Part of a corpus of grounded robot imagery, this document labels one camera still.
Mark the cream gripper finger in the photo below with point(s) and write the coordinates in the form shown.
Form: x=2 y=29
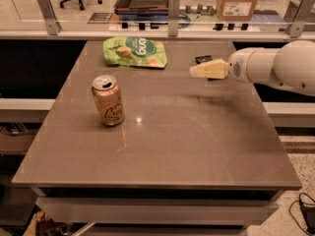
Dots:
x=197 y=72
x=217 y=69

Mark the black rxbar chocolate bar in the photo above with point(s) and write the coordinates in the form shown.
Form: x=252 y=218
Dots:
x=203 y=59

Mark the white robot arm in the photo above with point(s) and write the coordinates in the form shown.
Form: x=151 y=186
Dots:
x=290 y=68

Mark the green snack chip bag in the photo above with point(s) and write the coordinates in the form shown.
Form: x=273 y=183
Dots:
x=134 y=52

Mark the cardboard box with label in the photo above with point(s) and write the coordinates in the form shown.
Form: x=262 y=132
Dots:
x=236 y=10

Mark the gold soda can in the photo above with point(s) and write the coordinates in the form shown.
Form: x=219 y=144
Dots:
x=108 y=100

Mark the black power adapter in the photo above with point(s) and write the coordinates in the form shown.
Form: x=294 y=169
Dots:
x=308 y=213

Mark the grey table drawer base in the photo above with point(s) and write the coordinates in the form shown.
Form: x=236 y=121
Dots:
x=115 y=216

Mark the middle metal glass bracket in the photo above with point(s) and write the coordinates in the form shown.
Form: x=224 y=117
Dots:
x=173 y=17

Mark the metal glass bracket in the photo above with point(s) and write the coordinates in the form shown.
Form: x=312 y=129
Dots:
x=173 y=17
x=296 y=28
x=52 y=25

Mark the right metal glass bracket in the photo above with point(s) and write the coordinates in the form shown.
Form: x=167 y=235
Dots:
x=296 y=28

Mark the left metal glass bracket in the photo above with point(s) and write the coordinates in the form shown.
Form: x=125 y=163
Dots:
x=52 y=25

